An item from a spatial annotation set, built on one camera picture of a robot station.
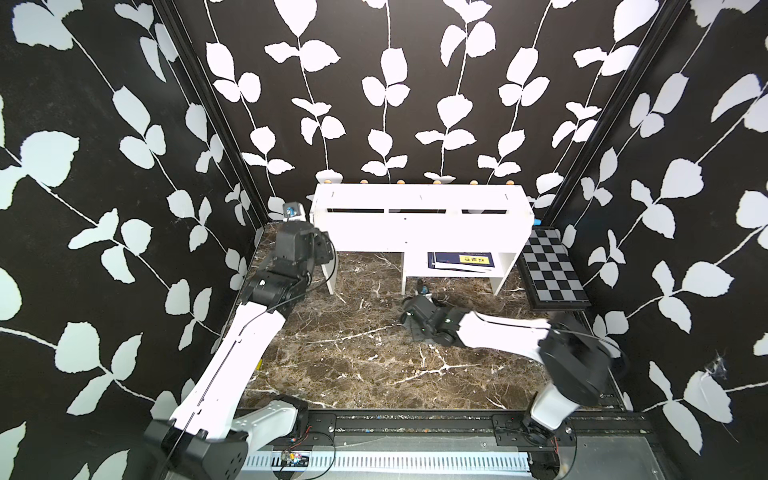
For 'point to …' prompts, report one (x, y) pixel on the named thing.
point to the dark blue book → (469, 261)
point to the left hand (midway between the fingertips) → (312, 231)
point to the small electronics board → (287, 459)
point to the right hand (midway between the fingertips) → (415, 318)
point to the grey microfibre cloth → (421, 304)
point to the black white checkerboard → (550, 277)
